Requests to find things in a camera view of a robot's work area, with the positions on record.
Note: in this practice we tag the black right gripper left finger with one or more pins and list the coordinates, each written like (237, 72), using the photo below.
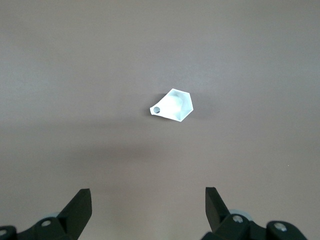
(75, 215)

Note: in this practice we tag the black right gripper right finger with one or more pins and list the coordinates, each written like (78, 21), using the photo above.
(220, 220)

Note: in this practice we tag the brown table cover sheet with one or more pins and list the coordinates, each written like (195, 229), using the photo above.
(75, 75)

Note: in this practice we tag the white faceted cup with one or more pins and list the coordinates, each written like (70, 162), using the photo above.
(180, 107)

